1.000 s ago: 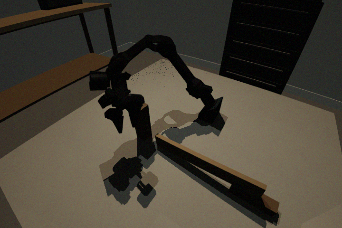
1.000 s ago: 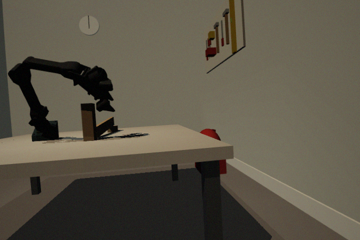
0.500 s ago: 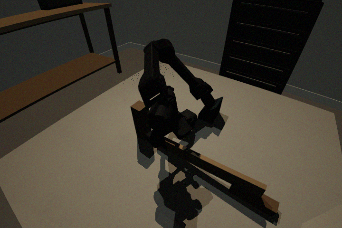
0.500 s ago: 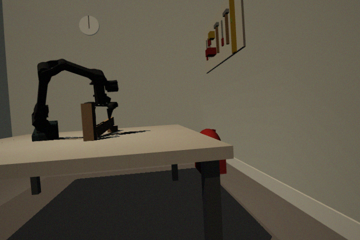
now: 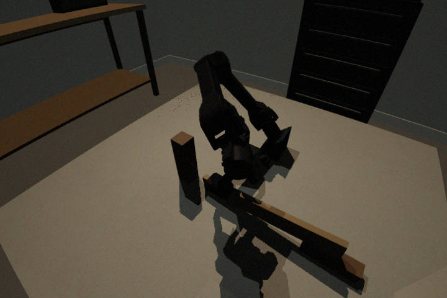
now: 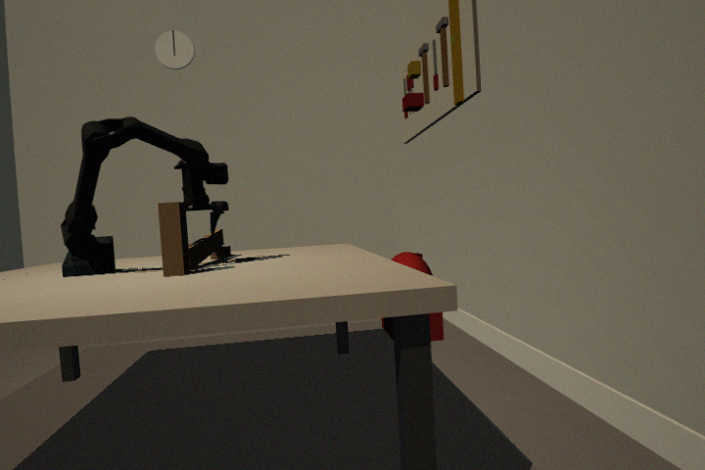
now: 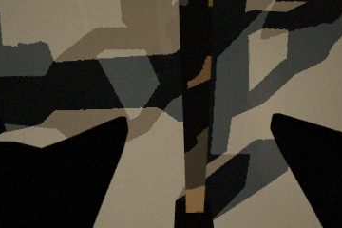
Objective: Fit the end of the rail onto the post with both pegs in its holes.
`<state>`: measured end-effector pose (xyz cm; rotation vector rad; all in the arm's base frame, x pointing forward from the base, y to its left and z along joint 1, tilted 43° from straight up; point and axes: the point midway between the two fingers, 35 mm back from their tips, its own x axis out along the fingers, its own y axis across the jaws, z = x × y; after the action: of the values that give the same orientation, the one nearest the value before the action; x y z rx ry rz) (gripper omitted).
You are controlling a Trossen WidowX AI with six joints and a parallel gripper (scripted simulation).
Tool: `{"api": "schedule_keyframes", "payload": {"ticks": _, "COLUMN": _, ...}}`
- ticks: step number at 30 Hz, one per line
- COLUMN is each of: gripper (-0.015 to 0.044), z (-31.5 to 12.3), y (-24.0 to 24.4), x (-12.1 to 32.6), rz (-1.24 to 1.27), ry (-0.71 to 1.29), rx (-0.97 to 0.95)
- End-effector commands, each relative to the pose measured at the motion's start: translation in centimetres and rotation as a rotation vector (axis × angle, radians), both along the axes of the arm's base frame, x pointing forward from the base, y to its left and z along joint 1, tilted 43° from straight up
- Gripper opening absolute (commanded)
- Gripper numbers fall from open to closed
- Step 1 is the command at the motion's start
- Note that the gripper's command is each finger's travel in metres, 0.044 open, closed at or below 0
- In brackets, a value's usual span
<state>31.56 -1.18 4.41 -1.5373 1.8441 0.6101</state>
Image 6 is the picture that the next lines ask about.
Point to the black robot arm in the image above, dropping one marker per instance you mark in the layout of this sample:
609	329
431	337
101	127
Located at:
96	144

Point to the long brown wooden rail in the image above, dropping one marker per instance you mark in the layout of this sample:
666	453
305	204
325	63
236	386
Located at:
204	247

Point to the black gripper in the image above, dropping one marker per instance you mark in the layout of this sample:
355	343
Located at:
194	195

